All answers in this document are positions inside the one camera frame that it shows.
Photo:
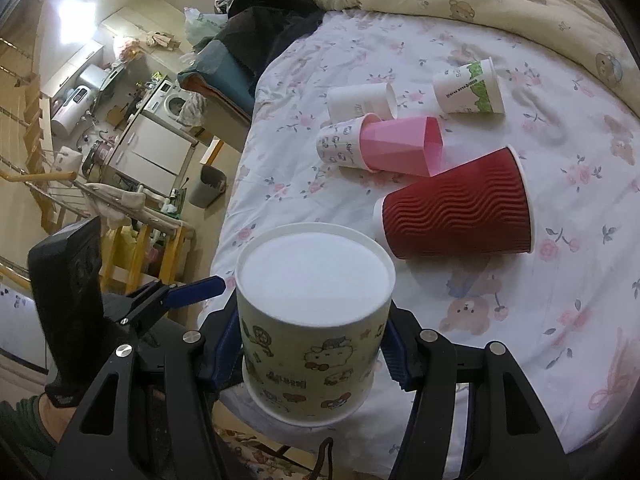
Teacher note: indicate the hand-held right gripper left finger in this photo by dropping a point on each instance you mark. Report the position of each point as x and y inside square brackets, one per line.
[226, 340]

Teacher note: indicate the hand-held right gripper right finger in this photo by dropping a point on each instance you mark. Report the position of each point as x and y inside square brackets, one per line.
[395, 347]

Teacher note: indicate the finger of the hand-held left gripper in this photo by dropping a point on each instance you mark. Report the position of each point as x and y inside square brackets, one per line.
[192, 291]

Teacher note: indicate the yellow cartoon print paper cup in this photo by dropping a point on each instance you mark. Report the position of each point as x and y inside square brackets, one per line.
[312, 320]

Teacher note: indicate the person's left forearm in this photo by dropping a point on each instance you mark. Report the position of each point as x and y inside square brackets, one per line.
[30, 425]

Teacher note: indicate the red ribbed paper cup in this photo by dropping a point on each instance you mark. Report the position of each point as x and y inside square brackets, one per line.
[457, 205]

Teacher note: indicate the pink faceted plastic cup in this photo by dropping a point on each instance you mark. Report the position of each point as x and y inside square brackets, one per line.
[402, 145]

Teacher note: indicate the white cartoon print paper cup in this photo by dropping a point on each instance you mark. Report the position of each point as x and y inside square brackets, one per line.
[340, 142]

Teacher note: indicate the plain white paper cup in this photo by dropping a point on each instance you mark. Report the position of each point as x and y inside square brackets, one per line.
[360, 101]

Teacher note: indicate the white green print paper cup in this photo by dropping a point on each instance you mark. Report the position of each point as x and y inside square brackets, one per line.
[467, 87]

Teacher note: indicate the wooden stair railing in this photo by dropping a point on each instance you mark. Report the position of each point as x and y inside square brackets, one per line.
[125, 240]

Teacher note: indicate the grey trash bin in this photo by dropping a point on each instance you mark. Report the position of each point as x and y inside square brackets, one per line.
[206, 185]

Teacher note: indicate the white kitchen cabinet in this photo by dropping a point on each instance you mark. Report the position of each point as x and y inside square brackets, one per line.
[150, 150]

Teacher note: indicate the floral bed sheet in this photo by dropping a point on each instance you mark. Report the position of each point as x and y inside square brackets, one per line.
[500, 210]

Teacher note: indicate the white washing machine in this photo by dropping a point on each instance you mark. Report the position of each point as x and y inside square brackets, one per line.
[172, 102]

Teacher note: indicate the white water heater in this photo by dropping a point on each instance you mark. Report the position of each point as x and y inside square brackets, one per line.
[70, 110]

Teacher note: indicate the pile of dark clothes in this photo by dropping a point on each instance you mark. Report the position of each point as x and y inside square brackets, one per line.
[250, 40]

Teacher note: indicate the white plastic bag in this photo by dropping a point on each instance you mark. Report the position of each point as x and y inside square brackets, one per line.
[200, 22]

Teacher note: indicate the cream bear print duvet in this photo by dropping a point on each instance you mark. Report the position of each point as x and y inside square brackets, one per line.
[475, 0]

